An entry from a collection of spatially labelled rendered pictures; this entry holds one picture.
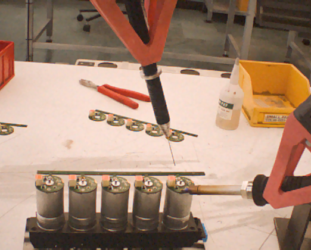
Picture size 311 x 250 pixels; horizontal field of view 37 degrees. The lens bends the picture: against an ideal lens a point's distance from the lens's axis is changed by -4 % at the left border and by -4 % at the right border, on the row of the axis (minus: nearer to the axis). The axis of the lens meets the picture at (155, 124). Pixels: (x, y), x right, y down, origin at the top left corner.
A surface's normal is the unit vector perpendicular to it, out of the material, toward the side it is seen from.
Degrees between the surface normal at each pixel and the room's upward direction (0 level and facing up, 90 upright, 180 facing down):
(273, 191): 98
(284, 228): 0
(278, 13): 89
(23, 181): 0
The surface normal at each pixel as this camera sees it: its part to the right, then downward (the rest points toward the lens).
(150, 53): 0.37, 0.59
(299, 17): -0.59, 0.29
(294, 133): -0.72, 0.50
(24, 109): 0.09, -0.89
